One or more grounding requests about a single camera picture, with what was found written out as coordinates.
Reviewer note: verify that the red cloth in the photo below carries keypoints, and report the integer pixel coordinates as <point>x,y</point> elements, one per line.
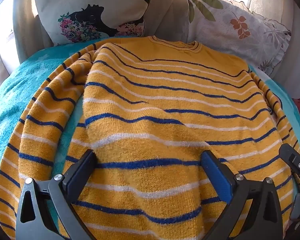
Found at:
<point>298,107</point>

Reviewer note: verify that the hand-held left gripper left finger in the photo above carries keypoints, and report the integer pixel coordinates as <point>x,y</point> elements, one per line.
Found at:
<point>82,171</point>

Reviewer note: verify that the bird and flower print pillow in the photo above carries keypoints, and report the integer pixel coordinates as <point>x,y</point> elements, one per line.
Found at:
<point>95,10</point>

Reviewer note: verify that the teal cartoon print blanket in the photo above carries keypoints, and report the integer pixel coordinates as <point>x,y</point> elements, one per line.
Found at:
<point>22,90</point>

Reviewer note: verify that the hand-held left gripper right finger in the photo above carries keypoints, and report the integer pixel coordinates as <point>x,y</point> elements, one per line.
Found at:
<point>215,175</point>

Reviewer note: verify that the leaf print frilled pillow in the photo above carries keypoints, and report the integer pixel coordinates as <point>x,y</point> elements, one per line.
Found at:
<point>235,27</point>

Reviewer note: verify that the yellow striped knit sweater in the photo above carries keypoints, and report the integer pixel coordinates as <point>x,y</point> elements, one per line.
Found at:
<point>160,120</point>

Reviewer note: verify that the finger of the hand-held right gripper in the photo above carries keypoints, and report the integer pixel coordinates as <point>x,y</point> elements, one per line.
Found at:
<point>293,161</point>

